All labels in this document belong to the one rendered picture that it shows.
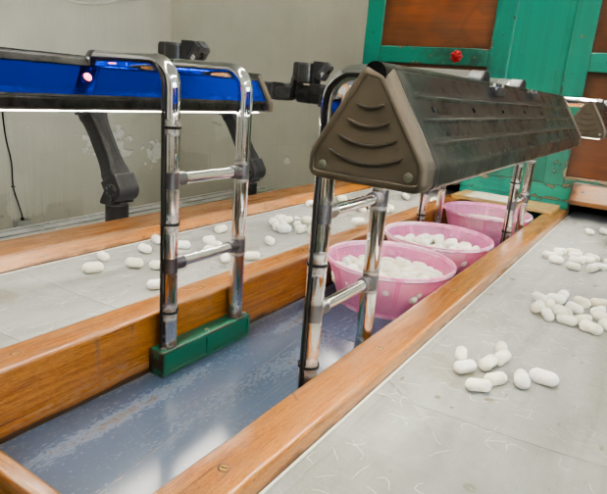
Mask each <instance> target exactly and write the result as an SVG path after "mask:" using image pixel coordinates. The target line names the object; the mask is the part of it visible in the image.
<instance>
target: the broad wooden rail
mask: <svg viewBox="0 0 607 494"><path fill-rule="evenodd" d="M314 184H315V183H312V184H307V185H302V186H296V187H291V188H285V189H281V190H275V191H270V192H264V193H259V194H253V195H248V200H247V217H250V216H254V215H259V214H263V213H267V212H271V211H275V210H279V209H284V208H288V207H292V206H296V205H301V204H305V203H306V201H308V200H313V196H314ZM369 188H373V187H372V186H367V185H362V184H356V183H351V182H345V181H339V180H336V181H335V187H334V196H338V195H343V194H347V193H351V192H356V191H360V190H364V189H369ZM232 202H233V198H232V199H226V200H222V201H216V202H211V203H205V204H200V205H195V206H189V207H184V208H178V220H179V226H178V232H183V231H188V230H191V229H195V228H199V227H204V226H208V225H212V224H217V223H221V222H229V221H232ZM160 225H161V212H157V213H152V214H146V215H141V216H135V217H130V218H124V219H119V220H114V221H108V222H99V223H94V224H88V225H83V226H77V227H72V228H66V229H61V230H55V231H50V232H45V233H39V234H34V235H29V236H24V237H18V238H13V239H7V240H2V241H0V274H1V273H5V272H13V271H17V270H22V269H26V268H30V267H35V266H39V265H43V264H47V263H52V262H56V261H60V260H65V259H68V258H72V257H77V256H81V255H85V254H90V253H94V252H98V251H102V250H107V249H111V248H115V247H120V246H124V245H128V244H132V243H136V242H140V241H144V240H149V239H151V237H152V235H153V234H158V235H159V236H160Z"/></svg>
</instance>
